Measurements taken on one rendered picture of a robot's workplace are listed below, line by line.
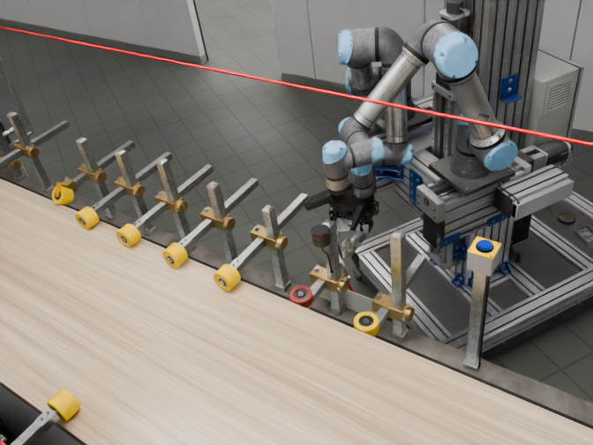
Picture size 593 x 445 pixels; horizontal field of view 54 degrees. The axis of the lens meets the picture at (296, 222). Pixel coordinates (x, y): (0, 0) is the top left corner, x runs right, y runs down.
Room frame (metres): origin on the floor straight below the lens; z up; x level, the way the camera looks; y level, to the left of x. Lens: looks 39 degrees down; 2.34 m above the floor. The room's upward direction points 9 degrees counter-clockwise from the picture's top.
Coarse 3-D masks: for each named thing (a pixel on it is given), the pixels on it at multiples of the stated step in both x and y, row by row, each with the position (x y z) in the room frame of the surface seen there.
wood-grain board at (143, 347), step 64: (0, 192) 2.32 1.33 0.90; (0, 256) 1.85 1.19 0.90; (64, 256) 1.78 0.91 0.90; (128, 256) 1.72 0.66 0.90; (0, 320) 1.49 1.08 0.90; (64, 320) 1.44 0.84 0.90; (128, 320) 1.39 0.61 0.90; (192, 320) 1.34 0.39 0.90; (256, 320) 1.30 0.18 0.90; (320, 320) 1.25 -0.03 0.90; (64, 384) 1.16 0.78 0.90; (128, 384) 1.12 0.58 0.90; (192, 384) 1.09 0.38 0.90; (256, 384) 1.05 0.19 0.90; (320, 384) 1.01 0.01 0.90; (384, 384) 0.98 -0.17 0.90; (448, 384) 0.95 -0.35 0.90
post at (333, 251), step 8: (328, 224) 1.45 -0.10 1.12; (336, 232) 1.47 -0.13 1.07; (336, 240) 1.46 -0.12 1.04; (328, 248) 1.45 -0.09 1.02; (336, 248) 1.46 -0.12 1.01; (336, 256) 1.46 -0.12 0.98; (328, 264) 1.46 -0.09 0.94; (336, 264) 1.45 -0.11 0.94; (328, 272) 1.46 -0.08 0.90; (336, 272) 1.45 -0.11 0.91; (336, 280) 1.44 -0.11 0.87; (336, 296) 1.44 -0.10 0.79; (336, 304) 1.45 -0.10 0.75
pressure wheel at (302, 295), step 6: (294, 288) 1.41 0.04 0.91; (300, 288) 1.40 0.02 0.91; (306, 288) 1.40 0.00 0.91; (294, 294) 1.38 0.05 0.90; (300, 294) 1.37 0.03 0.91; (306, 294) 1.37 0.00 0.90; (294, 300) 1.35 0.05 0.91; (300, 300) 1.35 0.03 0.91; (306, 300) 1.34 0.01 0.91; (312, 300) 1.36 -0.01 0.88; (306, 306) 1.34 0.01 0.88
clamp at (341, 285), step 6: (312, 270) 1.52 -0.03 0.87; (324, 270) 1.51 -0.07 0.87; (312, 276) 1.50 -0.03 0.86; (318, 276) 1.48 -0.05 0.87; (324, 276) 1.48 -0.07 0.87; (342, 276) 1.46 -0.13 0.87; (312, 282) 1.50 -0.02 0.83; (330, 282) 1.45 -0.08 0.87; (336, 282) 1.44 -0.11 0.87; (342, 282) 1.44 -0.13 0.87; (348, 282) 1.45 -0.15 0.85; (330, 288) 1.45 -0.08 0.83; (336, 288) 1.43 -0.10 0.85; (342, 288) 1.42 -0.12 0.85
